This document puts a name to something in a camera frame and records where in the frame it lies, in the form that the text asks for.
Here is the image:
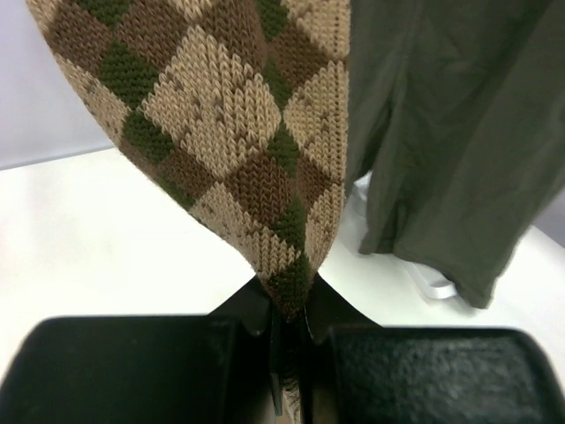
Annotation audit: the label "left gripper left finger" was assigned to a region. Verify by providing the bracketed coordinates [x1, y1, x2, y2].
[1, 279, 282, 423]

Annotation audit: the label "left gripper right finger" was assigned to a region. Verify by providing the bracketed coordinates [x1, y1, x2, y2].
[300, 277, 564, 423]

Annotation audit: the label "brown argyle sock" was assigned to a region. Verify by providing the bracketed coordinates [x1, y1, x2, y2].
[26, 0, 354, 323]

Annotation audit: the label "white metal clothes rack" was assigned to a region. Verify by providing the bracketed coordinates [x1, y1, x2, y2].
[350, 172, 457, 300]

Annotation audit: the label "olive green shorts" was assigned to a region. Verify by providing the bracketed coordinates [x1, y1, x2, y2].
[346, 1, 564, 308]

